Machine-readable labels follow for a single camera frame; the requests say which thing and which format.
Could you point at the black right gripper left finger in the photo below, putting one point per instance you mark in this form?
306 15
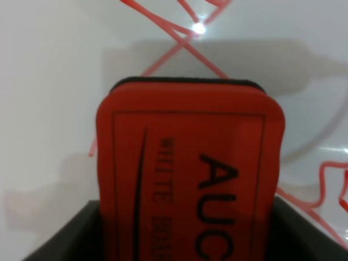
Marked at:
80 239

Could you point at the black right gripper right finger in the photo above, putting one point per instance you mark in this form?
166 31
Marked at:
294 238

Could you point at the red whiteboard eraser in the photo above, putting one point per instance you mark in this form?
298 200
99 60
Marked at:
187 168

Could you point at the white aluminium-framed whiteboard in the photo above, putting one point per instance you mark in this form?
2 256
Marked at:
59 59

